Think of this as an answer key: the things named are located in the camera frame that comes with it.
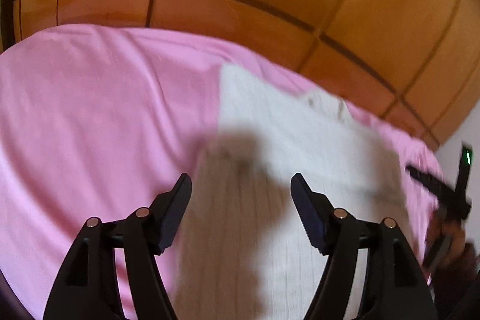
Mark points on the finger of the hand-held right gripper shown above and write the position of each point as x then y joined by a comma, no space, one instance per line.
431,185

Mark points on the pink blanket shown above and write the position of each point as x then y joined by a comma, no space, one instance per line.
93,117

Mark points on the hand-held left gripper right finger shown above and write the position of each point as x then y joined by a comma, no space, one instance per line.
309,215

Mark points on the white knitted sweater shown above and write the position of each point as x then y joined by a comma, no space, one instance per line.
262,117

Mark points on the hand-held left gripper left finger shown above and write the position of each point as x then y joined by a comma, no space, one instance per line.
176,215

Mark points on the person's right hand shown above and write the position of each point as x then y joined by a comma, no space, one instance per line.
455,235

